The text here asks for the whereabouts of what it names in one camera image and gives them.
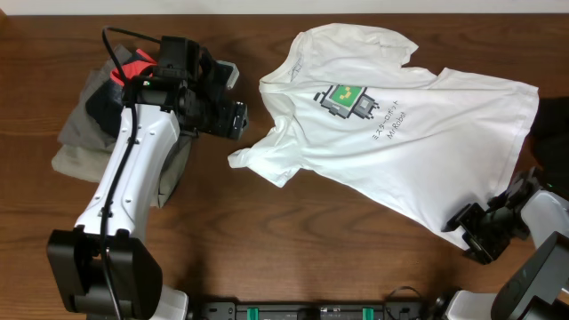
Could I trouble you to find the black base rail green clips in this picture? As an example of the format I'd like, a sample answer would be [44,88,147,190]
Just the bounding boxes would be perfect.
[186,287,448,320]

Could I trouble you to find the white t-shirt with robot print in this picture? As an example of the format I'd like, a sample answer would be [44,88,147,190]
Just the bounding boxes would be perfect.
[228,23,539,248]

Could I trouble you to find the folded black red shorts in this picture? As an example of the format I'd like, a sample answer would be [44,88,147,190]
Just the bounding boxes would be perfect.
[85,49,156,138]

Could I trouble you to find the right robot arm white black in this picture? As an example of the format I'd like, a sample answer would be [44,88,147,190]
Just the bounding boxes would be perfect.
[429,168,568,320]

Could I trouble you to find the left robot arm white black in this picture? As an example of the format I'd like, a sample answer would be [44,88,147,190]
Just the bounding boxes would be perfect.
[46,36,248,319]

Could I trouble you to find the folded grey olive garment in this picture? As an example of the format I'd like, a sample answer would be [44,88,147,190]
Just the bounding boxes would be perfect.
[52,60,192,208]

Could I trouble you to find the black garment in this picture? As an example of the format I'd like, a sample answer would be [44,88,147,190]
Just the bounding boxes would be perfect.
[530,97,568,198]

